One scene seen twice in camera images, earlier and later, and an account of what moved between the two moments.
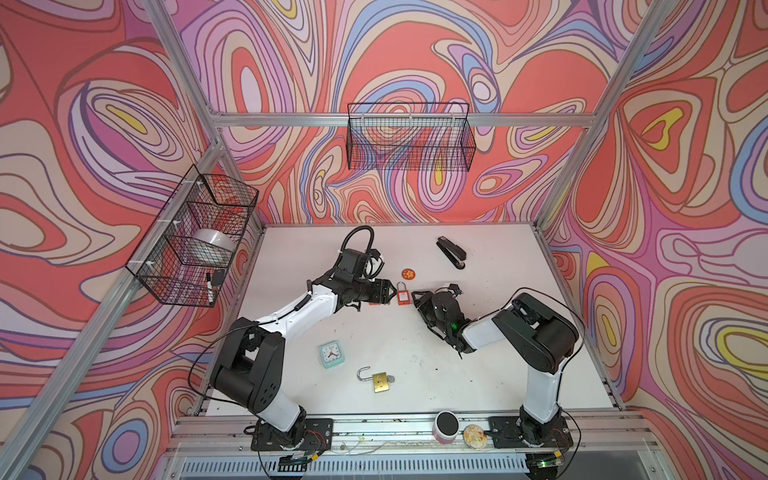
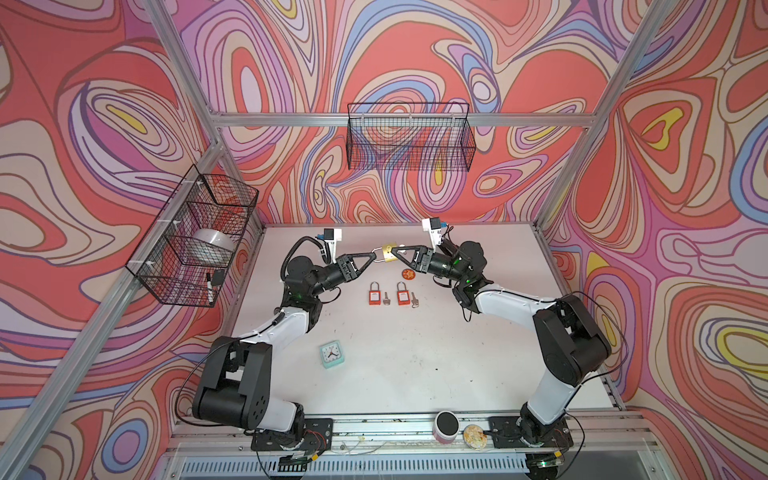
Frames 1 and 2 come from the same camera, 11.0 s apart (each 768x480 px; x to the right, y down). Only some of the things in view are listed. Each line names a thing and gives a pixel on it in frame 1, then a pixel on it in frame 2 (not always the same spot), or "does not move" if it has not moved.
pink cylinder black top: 445,427 does not move
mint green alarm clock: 331,354 does not move
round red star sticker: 408,274 does not move
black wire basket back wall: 410,137 does not move
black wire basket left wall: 188,253 does not move
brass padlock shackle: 380,380 → 389,256
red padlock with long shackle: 403,295 does not move
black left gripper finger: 394,289 → 372,257
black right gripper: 425,301 → 424,258
